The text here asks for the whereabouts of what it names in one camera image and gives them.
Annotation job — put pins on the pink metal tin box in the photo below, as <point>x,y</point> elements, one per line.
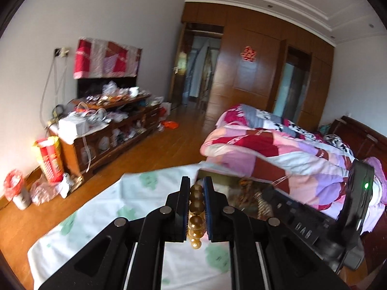
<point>232,188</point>

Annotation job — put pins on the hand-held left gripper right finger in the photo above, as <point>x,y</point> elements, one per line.
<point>207,208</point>

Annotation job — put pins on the wooden television cabinet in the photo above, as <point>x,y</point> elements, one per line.
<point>121,140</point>

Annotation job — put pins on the wall socket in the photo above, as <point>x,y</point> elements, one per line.
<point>61,52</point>

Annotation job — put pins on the red yellow gift boxes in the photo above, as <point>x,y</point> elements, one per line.
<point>50,160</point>

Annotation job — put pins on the orange plastic bag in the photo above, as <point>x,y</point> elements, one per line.
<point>170,124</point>

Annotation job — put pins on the pink patchwork quilt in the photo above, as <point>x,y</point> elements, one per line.
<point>272,151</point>

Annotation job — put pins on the teal cloth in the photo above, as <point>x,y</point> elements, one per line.
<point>325,130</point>

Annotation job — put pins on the white green flower bed sheet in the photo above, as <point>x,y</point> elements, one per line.
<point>99,226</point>

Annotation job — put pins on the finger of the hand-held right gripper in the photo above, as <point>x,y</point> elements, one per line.
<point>302,208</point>

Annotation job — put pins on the white mug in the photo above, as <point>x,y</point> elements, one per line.
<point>134,91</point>

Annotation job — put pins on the black television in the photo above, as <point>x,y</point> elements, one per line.
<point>90,87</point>

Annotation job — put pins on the wooden bed headboard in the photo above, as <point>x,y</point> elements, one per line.
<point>362,136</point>

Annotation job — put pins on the wooden door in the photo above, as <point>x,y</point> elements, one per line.
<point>180,66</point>

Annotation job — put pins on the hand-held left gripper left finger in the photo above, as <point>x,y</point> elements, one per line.
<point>185,208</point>

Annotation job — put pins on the clear plastic bags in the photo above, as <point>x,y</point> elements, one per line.
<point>48,191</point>

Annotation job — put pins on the purple pillow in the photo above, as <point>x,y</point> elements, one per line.
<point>379,181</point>

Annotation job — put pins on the black white patterned blanket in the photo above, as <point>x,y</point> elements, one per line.
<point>302,131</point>

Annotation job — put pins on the wooden wardrobe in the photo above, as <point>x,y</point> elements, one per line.
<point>260,90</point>

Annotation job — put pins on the white bucket red plastic bag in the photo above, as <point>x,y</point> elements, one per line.
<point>16,190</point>

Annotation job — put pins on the red knot decoration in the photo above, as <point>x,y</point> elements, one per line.
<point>248,53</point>

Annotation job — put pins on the white box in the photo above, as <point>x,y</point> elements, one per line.
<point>72,125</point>

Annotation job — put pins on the red patchwork cover cloth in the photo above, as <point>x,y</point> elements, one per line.
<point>105,59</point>

